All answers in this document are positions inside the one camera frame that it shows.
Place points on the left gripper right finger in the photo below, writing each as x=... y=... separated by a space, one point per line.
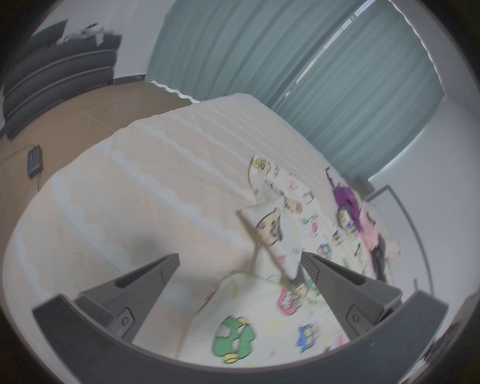
x=352 y=296

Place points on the bed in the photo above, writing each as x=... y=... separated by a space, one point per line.
x=150 y=168

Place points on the pink garment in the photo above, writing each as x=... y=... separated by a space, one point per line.
x=367 y=228

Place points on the purple garment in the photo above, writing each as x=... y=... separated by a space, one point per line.
x=347 y=198

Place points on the white printed pyjama top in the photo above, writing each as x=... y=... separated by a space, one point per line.
x=262 y=300

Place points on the black power adapter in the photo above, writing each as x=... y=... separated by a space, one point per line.
x=34 y=161

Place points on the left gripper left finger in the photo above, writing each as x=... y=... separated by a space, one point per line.
x=123 y=300

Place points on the white crumpled cloth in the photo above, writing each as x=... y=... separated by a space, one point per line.
x=88 y=32

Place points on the dark grey garment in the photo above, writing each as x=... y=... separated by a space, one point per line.
x=378 y=262

